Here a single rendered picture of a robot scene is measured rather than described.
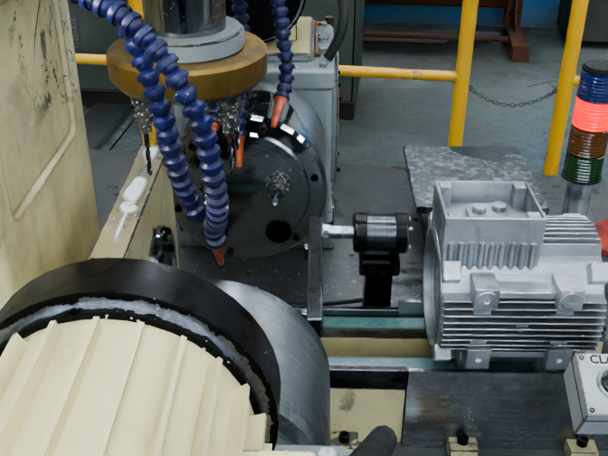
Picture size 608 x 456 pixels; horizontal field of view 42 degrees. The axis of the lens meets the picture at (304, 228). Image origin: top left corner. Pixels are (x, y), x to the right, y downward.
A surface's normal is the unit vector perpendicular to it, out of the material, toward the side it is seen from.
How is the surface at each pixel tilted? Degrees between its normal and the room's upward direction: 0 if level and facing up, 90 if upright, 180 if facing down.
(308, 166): 90
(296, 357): 47
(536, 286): 0
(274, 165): 90
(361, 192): 0
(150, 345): 23
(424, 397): 90
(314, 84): 90
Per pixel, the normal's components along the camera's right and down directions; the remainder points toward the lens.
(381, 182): 0.00, -0.87
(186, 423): 0.66, -0.65
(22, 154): 1.00, 0.01
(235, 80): 0.67, 0.37
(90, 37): -0.12, 0.50
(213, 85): 0.40, 0.46
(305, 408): 0.82, -0.49
